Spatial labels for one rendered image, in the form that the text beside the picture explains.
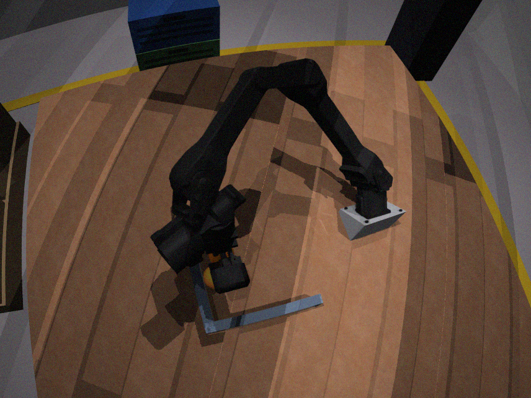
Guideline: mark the translucent yellow ball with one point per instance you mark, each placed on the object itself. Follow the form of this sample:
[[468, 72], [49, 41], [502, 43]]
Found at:
[[208, 278]]

